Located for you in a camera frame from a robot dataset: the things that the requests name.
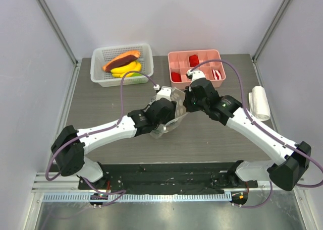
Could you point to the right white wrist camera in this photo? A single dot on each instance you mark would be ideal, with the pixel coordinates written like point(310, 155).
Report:
point(193, 76)

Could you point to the fake steak slice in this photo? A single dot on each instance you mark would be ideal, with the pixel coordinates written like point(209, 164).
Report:
point(122, 60)

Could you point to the red item upper compartment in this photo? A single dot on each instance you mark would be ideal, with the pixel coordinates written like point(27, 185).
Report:
point(193, 60)

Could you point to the red item lower compartment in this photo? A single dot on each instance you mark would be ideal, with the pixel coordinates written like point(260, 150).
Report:
point(175, 77)

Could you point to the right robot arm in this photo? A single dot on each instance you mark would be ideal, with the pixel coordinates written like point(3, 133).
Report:
point(285, 167)

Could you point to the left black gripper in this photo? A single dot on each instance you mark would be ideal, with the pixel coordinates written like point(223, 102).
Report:
point(170, 116)

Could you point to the white slotted cable duct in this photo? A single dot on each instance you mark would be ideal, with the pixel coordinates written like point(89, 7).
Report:
point(94, 197)

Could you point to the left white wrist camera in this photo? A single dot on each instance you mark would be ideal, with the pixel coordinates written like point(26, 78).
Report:
point(162, 92)

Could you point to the fake green leaf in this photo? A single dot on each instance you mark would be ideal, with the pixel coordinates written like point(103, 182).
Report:
point(136, 74)

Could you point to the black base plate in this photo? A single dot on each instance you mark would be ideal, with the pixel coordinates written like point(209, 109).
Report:
point(174, 178)

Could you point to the white perforated plastic basket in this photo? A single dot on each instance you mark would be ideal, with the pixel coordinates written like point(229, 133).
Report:
point(103, 55)

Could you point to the red item compartment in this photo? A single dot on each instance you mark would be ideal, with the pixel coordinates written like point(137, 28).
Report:
point(175, 77)
point(193, 60)

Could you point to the red white striped item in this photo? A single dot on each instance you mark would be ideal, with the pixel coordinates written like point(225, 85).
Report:
point(216, 75)

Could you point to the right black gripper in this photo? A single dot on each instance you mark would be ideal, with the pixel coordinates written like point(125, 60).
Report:
point(188, 102)

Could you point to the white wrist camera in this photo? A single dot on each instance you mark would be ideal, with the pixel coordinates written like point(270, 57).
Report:
point(193, 76)
point(162, 92)

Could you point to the fake yellow banana bunch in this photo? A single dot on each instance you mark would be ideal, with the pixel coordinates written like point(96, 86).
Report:
point(121, 71)

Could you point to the clear zip top bag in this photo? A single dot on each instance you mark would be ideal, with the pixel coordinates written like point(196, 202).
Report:
point(176, 96)

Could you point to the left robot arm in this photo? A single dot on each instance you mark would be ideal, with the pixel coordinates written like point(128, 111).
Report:
point(71, 145)

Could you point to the rolled white towel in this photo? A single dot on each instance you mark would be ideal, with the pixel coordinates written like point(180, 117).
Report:
point(258, 104)

